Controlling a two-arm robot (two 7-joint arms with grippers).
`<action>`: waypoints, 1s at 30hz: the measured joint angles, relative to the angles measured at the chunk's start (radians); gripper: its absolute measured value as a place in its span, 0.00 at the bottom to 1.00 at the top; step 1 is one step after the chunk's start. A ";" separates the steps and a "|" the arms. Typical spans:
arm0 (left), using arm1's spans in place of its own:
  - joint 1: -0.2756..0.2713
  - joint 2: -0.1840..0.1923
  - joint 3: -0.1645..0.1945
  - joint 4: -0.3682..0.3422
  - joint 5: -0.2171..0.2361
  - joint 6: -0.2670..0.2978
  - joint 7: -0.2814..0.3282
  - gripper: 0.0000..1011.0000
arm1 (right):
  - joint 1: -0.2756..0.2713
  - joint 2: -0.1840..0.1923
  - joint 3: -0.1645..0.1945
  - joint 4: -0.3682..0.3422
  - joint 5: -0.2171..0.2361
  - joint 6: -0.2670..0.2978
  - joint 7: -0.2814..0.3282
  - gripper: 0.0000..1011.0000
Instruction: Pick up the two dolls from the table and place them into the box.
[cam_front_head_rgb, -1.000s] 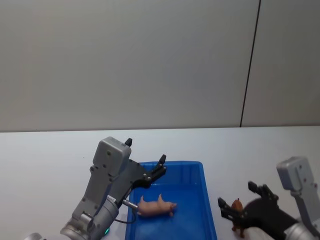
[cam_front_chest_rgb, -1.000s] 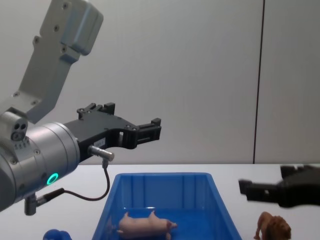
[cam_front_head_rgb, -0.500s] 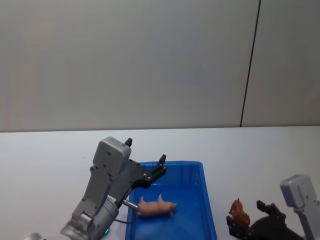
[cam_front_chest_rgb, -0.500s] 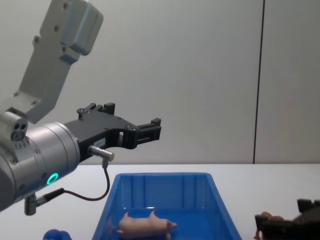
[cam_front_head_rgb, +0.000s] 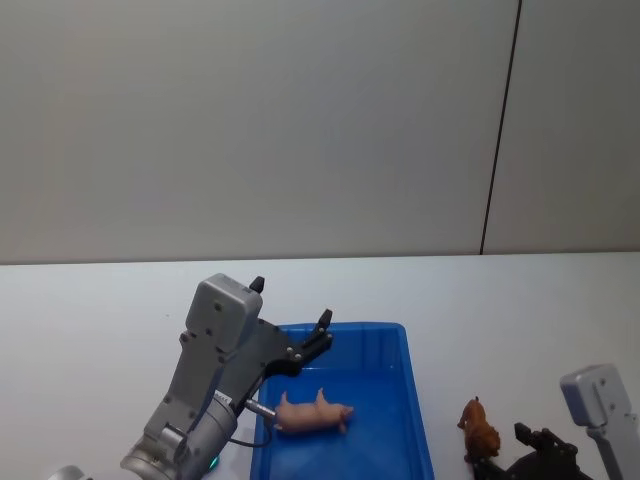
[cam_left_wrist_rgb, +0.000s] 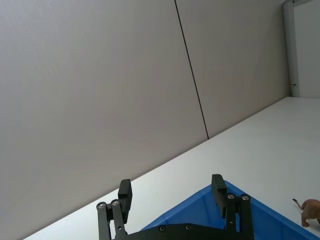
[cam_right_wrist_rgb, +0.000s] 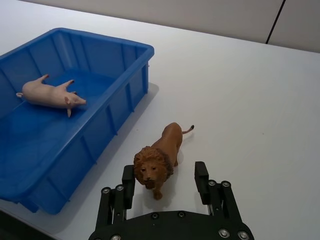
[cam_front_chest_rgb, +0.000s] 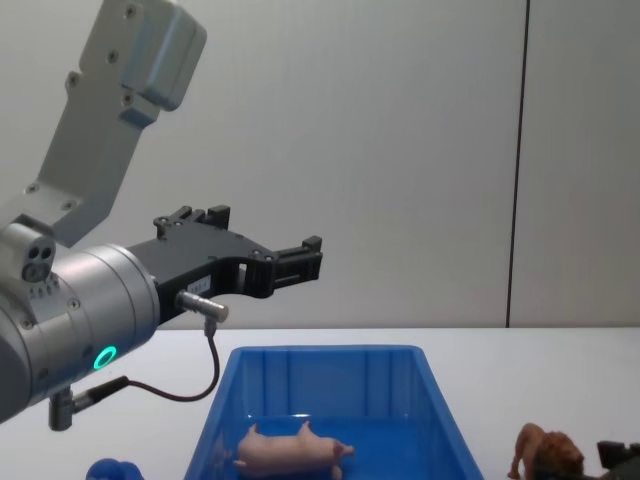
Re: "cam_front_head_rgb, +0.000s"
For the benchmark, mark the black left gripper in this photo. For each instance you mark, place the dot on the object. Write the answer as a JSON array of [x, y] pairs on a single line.
[[255, 357]]

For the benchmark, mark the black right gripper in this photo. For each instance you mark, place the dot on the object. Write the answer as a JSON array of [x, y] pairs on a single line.
[[545, 467]]

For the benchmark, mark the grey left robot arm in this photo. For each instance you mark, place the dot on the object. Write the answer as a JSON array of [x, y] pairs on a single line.
[[200, 370]]

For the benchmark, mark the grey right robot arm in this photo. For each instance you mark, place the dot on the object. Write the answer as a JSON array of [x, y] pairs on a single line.
[[602, 400]]

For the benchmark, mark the brown toy lion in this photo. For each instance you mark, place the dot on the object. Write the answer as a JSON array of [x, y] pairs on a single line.
[[481, 430]]

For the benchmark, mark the pink toy pig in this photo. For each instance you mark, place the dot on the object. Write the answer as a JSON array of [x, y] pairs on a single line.
[[312, 413]]

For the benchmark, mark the blue plastic tray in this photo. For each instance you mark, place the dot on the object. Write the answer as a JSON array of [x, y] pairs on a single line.
[[380, 380]]

